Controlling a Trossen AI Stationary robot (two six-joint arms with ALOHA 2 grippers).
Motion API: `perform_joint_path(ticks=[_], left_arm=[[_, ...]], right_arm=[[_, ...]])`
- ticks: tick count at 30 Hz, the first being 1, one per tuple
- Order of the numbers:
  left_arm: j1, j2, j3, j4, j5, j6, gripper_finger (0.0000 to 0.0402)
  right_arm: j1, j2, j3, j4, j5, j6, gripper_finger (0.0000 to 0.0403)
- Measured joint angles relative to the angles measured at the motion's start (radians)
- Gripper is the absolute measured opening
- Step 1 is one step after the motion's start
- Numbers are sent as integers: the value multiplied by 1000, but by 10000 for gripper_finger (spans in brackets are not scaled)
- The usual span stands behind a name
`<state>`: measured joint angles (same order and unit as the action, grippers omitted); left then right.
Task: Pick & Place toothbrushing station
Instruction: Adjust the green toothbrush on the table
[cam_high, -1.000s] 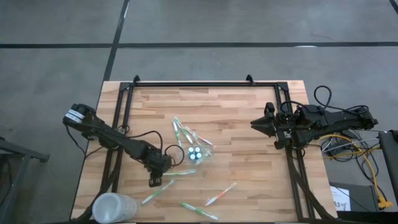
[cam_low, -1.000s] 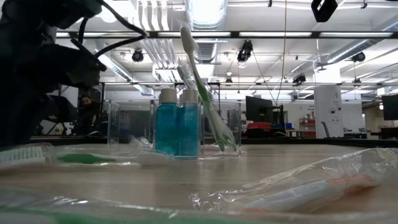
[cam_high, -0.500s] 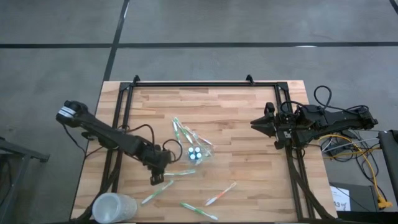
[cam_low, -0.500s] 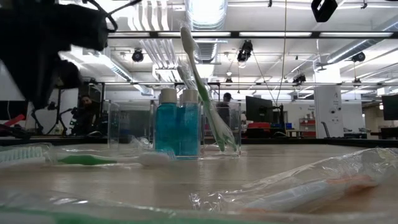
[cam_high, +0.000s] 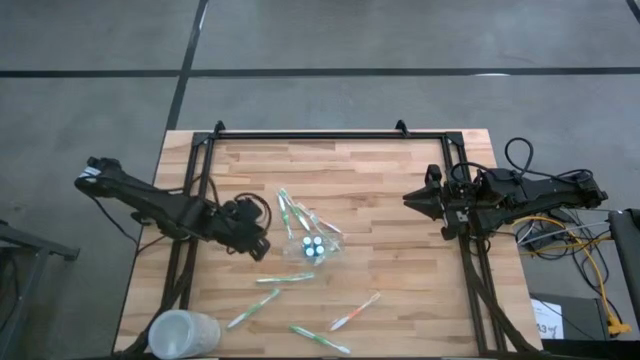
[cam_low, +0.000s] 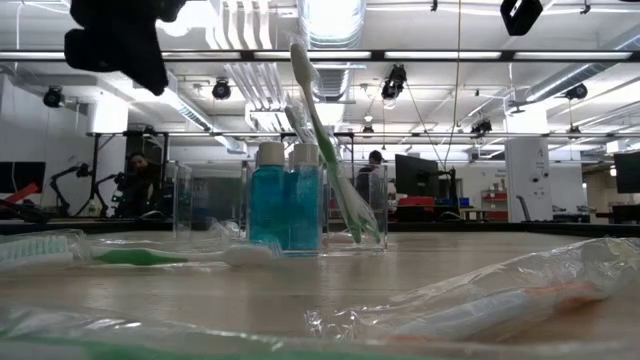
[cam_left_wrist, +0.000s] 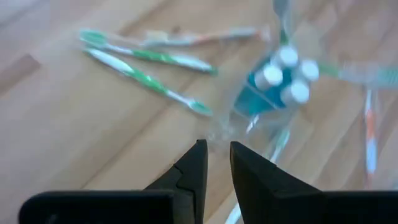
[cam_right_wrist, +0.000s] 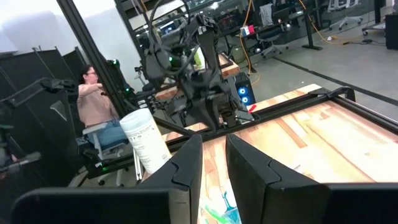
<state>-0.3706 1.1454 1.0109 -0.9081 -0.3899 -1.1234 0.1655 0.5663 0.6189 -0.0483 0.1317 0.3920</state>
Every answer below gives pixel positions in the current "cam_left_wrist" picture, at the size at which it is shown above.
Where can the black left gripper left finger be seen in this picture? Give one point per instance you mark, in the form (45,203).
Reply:
(189,180)

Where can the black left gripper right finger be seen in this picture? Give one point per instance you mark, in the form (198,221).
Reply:
(264,193)

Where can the clear acrylic organizer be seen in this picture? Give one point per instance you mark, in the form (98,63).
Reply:
(264,124)

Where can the blue mouthwash bottle white cap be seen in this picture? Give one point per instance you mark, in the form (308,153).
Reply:
(286,56)
(295,91)
(309,70)
(269,76)

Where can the orange toothbrush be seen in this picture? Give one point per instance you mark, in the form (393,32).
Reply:
(370,124)
(202,39)

